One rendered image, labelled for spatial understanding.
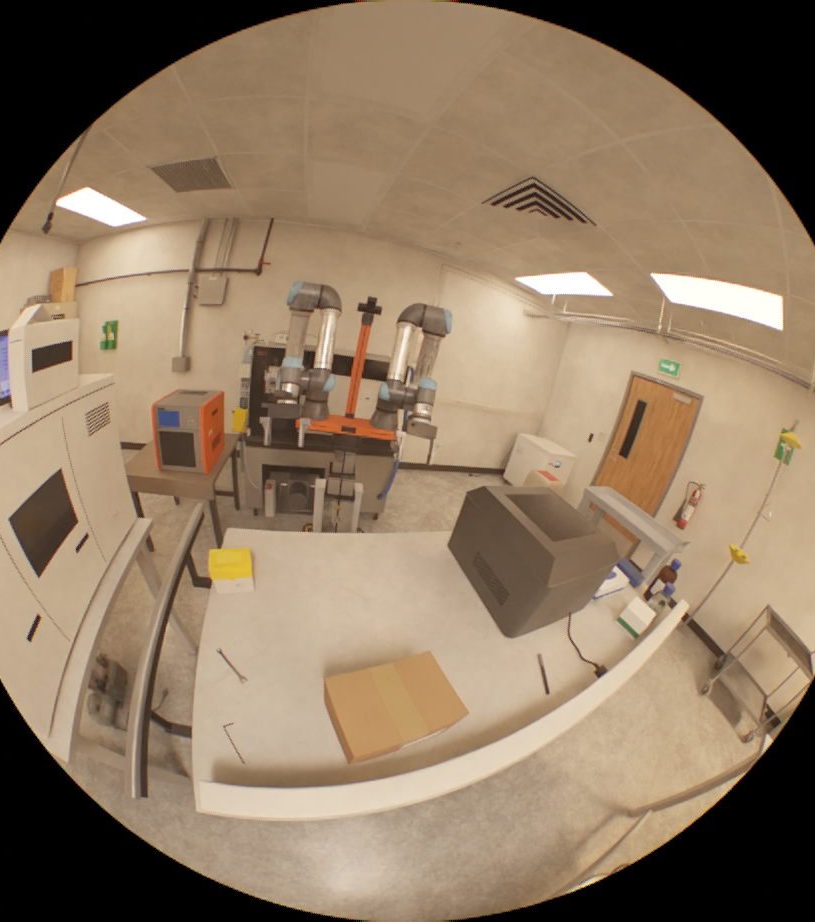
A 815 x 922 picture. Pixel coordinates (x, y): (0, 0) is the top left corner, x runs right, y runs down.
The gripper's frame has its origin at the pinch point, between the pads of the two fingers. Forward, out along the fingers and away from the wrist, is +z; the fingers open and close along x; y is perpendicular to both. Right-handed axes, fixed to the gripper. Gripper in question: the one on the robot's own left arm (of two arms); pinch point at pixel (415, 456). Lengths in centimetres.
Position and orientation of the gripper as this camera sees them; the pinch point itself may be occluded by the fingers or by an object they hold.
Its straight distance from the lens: 111.1
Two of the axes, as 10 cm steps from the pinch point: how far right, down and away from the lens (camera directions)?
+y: 4.2, 0.4, -9.0
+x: 8.9, 1.7, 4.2
